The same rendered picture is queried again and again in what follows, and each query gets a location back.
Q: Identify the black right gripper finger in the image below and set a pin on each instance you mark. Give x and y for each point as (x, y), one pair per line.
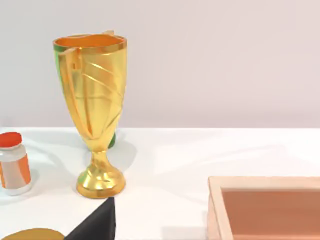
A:
(102, 222)

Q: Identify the round tan coaster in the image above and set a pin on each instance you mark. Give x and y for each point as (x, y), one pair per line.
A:
(32, 235)

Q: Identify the green bottle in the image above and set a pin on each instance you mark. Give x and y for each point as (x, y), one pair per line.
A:
(113, 142)

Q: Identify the white bottle with orange cap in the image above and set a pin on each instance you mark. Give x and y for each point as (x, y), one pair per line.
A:
(15, 166)

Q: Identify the gold trophy cup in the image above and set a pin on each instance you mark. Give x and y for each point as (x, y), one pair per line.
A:
(96, 105)

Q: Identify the shallow salmon-coloured box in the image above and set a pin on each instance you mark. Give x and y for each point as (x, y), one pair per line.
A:
(270, 212)

